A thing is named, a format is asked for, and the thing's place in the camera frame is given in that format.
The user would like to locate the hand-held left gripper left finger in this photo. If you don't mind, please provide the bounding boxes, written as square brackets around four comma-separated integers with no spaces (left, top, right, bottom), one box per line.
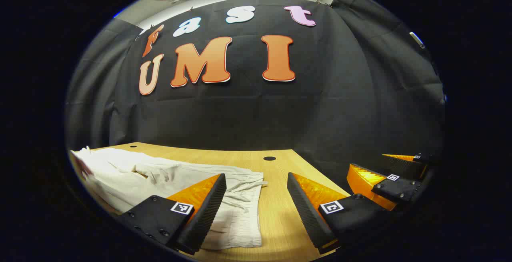
[119,173,227,255]

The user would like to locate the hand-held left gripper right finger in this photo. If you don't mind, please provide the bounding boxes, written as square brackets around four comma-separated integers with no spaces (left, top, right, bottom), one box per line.
[287,172,396,254]

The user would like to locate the white jeans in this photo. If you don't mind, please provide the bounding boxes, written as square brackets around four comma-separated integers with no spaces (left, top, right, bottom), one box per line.
[71,146,268,250]

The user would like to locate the black backdrop cloth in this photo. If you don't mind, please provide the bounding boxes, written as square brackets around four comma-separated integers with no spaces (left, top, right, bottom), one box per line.
[65,0,446,182]

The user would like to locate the grey device on stand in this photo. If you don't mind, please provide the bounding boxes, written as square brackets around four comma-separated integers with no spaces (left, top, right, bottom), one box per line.
[409,32,425,49]

